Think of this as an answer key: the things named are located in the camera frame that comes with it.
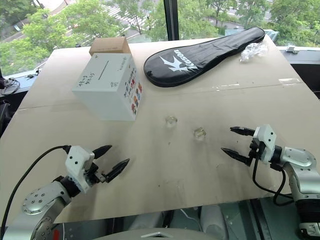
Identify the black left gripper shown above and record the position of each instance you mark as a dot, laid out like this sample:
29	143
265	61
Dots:
93	175

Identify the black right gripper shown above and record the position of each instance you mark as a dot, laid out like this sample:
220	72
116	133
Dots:
255	150

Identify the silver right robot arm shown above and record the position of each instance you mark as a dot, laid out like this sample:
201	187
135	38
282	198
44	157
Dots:
300	160

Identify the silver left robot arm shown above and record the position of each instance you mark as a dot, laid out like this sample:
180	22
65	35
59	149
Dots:
37	202

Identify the white cardboard box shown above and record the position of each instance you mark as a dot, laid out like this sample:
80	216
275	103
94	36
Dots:
105	87

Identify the small clear cup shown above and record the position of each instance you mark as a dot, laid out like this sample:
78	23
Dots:
171	121
200	135

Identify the clear tape strip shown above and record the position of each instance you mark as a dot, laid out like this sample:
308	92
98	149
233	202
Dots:
288	82

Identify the white cylinder under table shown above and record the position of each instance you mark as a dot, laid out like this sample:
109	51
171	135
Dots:
212	220

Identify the crumpled clear plastic wrap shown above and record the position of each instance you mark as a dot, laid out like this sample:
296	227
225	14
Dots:
253	52

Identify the black racket cover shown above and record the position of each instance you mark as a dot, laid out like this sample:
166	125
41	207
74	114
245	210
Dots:
190	60

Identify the small white window fitting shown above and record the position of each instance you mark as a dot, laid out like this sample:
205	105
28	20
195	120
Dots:
292	48

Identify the black bag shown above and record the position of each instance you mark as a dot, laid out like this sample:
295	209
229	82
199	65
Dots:
5	117

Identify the brown cardboard box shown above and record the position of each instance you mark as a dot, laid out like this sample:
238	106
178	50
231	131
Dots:
110	46

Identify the small black sill object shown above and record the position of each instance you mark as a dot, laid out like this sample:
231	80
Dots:
30	76

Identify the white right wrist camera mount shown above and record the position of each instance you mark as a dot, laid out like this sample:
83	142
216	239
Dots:
266	140

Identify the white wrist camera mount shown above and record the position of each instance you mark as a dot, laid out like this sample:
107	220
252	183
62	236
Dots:
266	140
76	162

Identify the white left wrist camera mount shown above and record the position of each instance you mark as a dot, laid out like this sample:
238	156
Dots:
76	162

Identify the black window frame post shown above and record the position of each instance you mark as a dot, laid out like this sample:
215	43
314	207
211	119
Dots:
171	17

